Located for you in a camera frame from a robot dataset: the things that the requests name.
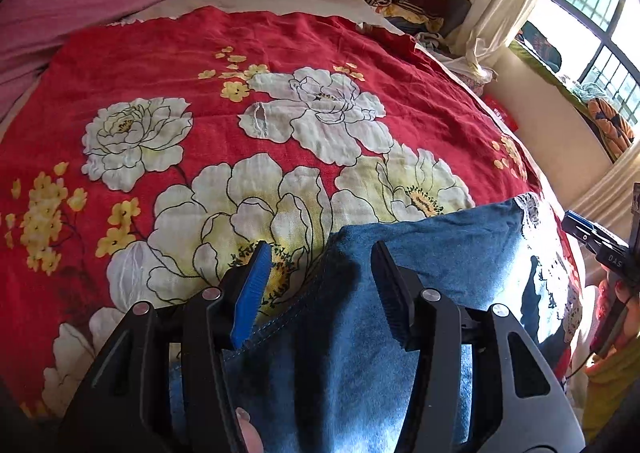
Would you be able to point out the red floral blanket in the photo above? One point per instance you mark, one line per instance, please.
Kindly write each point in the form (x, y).
(154, 156)

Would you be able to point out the left hand red nails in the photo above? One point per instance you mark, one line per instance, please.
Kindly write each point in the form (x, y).
(250, 434)

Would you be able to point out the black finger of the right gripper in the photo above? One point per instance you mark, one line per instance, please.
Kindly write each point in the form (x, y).
(598, 240)

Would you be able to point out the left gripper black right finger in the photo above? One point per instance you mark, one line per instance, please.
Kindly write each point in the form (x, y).
(398, 289)

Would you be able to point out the blue denim lace-trimmed pants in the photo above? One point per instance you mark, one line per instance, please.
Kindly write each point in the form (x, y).
(328, 376)

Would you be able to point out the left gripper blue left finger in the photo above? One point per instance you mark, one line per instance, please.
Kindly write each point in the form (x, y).
(247, 287)

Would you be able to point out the window with grille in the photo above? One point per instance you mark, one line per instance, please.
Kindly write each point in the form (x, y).
(591, 46)

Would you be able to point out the right hand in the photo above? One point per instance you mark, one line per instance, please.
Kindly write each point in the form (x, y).
(617, 314)

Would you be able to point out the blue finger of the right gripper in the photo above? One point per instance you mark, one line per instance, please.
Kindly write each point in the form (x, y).
(581, 220)

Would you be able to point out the yellow-green sleeve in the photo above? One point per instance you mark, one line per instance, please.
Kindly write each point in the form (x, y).
(609, 381)

